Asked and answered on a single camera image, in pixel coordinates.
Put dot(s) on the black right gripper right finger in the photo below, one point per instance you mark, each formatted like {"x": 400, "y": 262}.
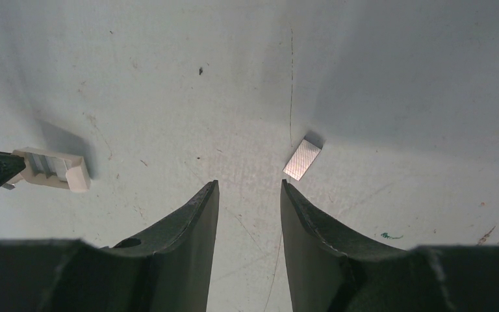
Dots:
{"x": 331, "y": 267}

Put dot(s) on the white staple tray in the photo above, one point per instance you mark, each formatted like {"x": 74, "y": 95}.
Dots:
{"x": 52, "y": 169}

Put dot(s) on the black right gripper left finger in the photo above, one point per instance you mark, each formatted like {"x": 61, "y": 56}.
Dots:
{"x": 166, "y": 267}

